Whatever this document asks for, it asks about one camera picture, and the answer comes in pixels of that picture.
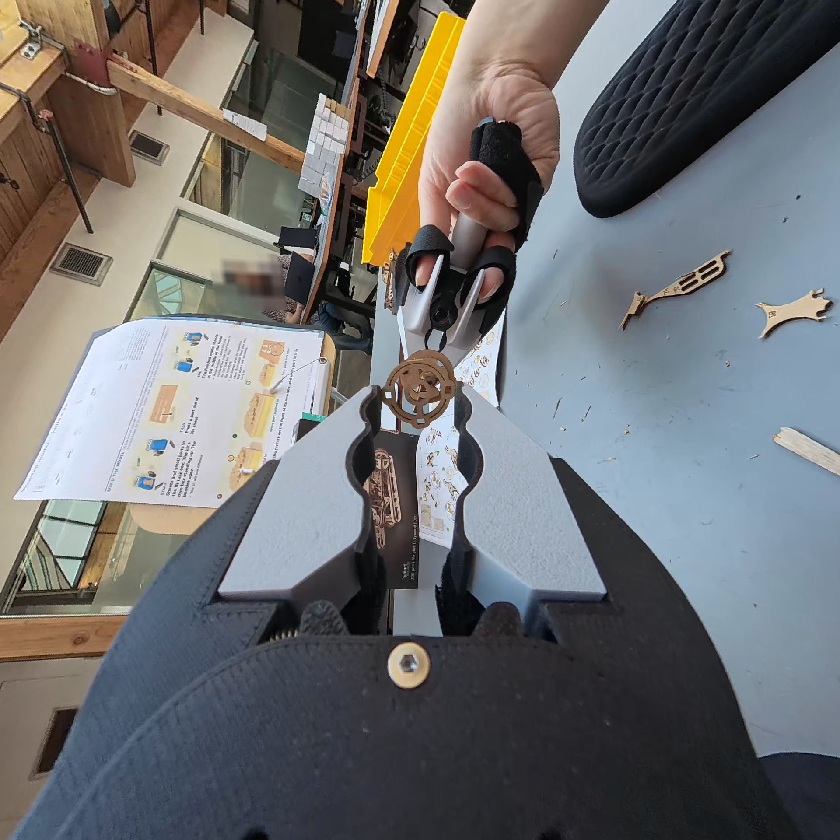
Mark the paper notice on post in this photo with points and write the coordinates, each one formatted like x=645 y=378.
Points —
x=244 y=123

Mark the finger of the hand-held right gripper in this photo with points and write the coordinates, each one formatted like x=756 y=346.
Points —
x=469 y=321
x=417 y=312

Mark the small assembled wooden model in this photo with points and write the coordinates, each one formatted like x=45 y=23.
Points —
x=392 y=275

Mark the wooden easel board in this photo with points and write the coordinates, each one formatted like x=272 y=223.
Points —
x=164 y=520

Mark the yellow plastic bin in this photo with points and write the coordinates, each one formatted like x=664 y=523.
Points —
x=407 y=151

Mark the stack of white boxes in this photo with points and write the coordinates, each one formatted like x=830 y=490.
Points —
x=325 y=144

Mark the black model kit box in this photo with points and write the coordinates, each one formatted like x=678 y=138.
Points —
x=394 y=499

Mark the large wall air vent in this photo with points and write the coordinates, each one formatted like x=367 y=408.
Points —
x=82 y=262

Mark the slotted wooden model piece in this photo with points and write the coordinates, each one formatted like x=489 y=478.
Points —
x=659 y=295

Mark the round wooden model part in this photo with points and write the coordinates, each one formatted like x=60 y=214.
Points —
x=420 y=390

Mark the black quilted cushion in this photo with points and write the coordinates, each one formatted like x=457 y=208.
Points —
x=689 y=98

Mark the wooden scrap stick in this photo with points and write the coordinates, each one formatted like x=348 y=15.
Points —
x=810 y=451

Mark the wooden support post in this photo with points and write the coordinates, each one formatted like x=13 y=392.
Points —
x=184 y=103

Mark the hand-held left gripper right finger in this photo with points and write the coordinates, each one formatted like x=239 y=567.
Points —
x=525 y=518

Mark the assembly instruction booklet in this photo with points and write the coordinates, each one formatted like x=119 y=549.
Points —
x=436 y=472

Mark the printed instruction sheet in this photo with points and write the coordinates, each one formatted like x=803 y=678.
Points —
x=131 y=407

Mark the person's right hand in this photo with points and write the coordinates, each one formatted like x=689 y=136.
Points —
x=499 y=98

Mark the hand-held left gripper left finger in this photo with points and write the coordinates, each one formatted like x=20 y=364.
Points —
x=295 y=525

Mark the winged flat wooden piece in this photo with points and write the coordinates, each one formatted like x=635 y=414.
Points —
x=791 y=312

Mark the small wall air vent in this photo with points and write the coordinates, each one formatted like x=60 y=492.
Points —
x=149 y=146

